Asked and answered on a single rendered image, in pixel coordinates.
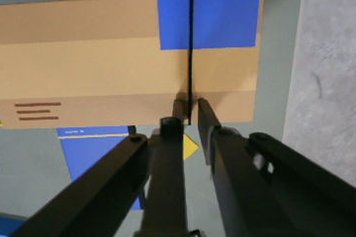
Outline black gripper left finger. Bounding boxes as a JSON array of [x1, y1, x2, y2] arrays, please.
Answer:
[[8, 100, 190, 237]]

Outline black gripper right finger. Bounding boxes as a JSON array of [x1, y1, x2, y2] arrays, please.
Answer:
[[198, 100, 356, 237]]

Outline blue notebook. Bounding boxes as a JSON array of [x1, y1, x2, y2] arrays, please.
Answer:
[[56, 125, 145, 210]]

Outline brown cardboard box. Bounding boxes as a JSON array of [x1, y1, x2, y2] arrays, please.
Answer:
[[0, 0, 264, 129]]

